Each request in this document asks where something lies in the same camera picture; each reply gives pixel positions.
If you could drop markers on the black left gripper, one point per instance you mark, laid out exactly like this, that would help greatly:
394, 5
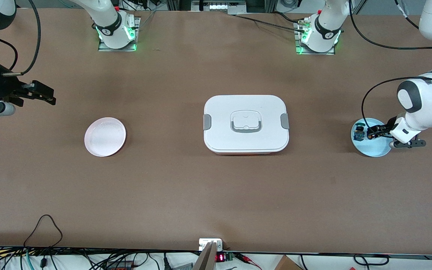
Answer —
385, 129

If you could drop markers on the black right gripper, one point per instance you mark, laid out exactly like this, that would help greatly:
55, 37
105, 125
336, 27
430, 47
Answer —
2, 85

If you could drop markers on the orange black switch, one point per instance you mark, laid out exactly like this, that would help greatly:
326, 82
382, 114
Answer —
370, 136

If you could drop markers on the light blue round plate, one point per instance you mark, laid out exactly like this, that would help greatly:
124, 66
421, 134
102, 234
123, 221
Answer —
373, 149

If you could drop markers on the blue joystick module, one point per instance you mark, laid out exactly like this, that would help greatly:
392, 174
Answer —
358, 133

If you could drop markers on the pink round plate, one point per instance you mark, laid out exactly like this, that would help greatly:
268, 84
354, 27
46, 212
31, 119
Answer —
104, 137

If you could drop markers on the brown cardboard piece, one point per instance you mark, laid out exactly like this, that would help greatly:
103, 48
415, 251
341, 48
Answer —
286, 264

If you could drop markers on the red clip lead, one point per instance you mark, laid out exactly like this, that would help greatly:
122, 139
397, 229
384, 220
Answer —
248, 260

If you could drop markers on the silver device with lights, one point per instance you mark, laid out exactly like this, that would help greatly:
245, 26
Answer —
218, 6

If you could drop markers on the red digit display module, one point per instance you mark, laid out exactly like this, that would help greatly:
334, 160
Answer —
220, 257

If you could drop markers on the grey metal bar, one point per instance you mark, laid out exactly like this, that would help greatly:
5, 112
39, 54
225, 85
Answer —
205, 260

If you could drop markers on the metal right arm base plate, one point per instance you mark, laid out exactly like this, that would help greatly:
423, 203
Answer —
101, 47

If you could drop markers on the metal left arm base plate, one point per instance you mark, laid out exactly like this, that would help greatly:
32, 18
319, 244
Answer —
300, 51

